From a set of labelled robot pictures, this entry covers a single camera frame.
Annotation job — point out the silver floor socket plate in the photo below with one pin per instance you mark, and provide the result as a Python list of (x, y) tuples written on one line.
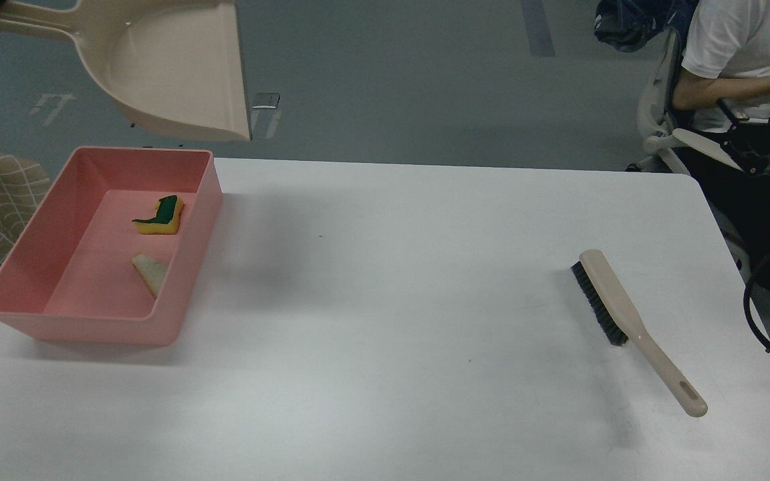
[(266, 101)]

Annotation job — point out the white office chair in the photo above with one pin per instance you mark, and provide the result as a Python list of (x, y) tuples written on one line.
[(661, 128)]

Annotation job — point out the yellow green sponge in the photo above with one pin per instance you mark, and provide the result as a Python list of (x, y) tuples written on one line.
[(166, 219)]

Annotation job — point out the white foam piece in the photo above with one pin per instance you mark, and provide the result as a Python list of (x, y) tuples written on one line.
[(151, 271)]

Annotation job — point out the pink plastic bin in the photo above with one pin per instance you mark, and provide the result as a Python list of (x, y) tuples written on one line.
[(69, 275)]

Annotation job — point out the dark blue bag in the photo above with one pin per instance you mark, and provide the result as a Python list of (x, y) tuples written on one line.
[(628, 26)]

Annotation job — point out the person in white shirt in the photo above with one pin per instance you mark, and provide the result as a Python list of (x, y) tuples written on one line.
[(724, 83)]

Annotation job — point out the beige hand brush black bristles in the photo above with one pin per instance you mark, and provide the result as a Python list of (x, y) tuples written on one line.
[(621, 322)]

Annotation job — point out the beige plastic dustpan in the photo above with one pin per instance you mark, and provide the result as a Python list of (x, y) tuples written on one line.
[(174, 68)]

